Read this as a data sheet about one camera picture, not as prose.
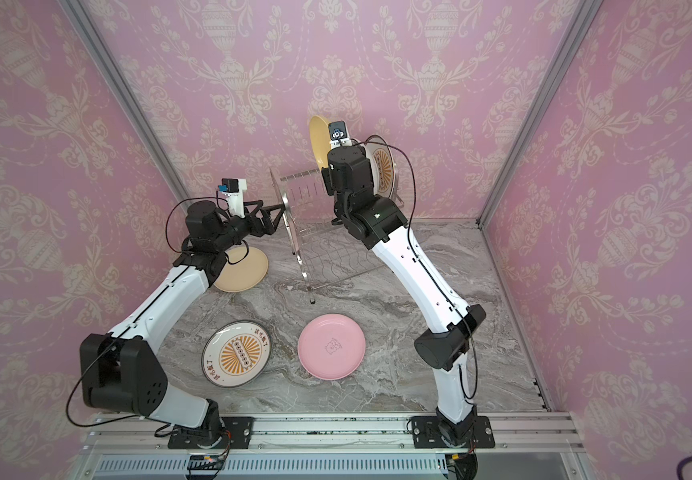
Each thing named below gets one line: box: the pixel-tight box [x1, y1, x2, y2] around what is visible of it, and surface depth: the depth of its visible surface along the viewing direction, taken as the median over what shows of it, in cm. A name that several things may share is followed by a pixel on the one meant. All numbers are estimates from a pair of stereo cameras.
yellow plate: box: [309, 115, 330, 169], surface depth 79 cm
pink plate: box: [297, 313, 367, 381], surface depth 90 cm
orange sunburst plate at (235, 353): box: [201, 320, 272, 388], surface depth 88 cm
